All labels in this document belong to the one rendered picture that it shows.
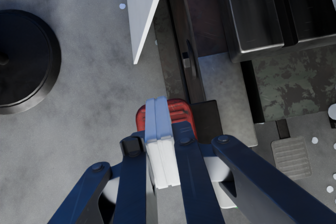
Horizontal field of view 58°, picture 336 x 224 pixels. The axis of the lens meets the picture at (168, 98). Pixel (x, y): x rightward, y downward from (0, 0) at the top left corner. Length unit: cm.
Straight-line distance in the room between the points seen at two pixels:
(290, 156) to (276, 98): 54
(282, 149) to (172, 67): 44
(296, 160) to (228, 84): 58
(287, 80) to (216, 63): 10
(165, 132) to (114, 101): 94
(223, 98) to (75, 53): 81
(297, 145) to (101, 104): 66
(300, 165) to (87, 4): 91
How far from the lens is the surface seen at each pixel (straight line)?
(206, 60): 44
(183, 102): 31
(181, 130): 18
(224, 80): 44
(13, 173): 122
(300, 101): 46
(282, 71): 46
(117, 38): 114
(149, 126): 17
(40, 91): 116
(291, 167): 98
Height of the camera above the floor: 107
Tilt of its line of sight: 84 degrees down
